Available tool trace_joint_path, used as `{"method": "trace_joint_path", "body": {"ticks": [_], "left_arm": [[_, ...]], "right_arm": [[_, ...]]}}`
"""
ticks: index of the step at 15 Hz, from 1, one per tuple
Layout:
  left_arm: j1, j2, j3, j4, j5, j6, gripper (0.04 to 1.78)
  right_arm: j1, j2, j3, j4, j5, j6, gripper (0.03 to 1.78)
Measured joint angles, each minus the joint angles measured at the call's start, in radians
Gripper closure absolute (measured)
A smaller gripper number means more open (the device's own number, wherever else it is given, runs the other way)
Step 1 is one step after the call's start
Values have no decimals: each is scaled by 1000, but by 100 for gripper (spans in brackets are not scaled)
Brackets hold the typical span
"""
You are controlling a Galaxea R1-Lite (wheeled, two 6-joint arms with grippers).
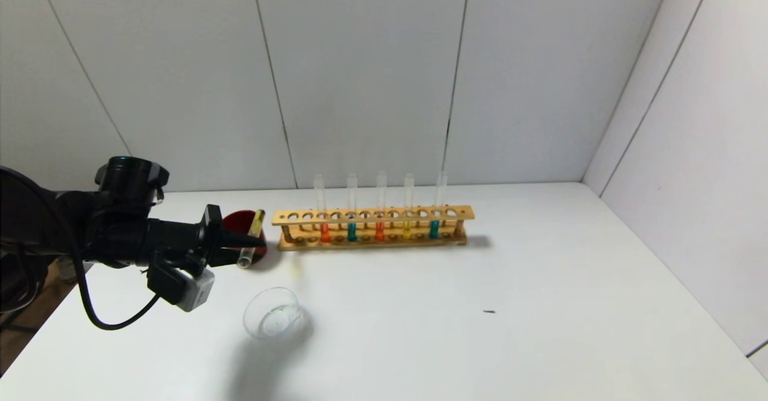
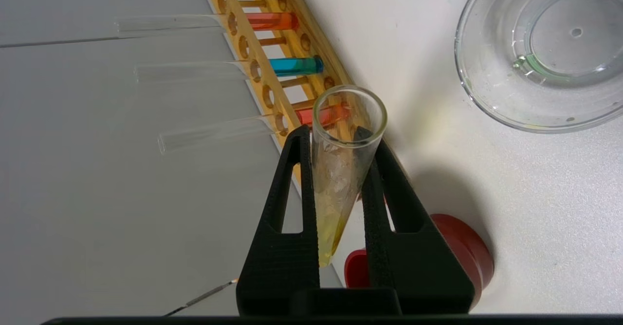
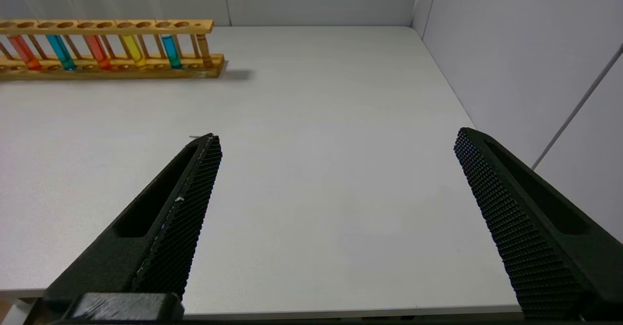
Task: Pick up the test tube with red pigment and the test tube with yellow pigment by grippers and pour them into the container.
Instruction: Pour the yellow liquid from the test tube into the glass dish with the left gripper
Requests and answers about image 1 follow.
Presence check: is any clear glass dish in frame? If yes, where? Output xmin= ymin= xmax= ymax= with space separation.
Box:
xmin=243 ymin=286 xmax=313 ymax=343

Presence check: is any grey shoe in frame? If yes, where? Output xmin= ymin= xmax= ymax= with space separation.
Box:
xmin=57 ymin=262 xmax=91 ymax=283

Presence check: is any wooden test tube rack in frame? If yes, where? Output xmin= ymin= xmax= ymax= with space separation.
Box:
xmin=272 ymin=205 xmax=475 ymax=252

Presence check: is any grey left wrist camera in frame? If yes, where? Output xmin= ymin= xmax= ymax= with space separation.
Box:
xmin=147 ymin=256 xmax=215 ymax=313

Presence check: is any test tube with red pigment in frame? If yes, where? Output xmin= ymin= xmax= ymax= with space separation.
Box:
xmin=313 ymin=175 xmax=332 ymax=243
xmin=375 ymin=172 xmax=388 ymax=242

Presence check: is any dark red cup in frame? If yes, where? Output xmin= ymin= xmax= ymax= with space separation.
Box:
xmin=221 ymin=210 xmax=269 ymax=268

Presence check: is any test tube with teal pigment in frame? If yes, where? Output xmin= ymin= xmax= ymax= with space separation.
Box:
xmin=428 ymin=171 xmax=448 ymax=239
xmin=347 ymin=173 xmax=359 ymax=243

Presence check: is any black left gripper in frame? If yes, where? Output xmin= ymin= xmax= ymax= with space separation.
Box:
xmin=147 ymin=204 xmax=267 ymax=268

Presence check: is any test tube with yellow pigment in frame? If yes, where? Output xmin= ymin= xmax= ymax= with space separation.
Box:
xmin=402 ymin=173 xmax=415 ymax=240
xmin=236 ymin=209 xmax=266 ymax=269

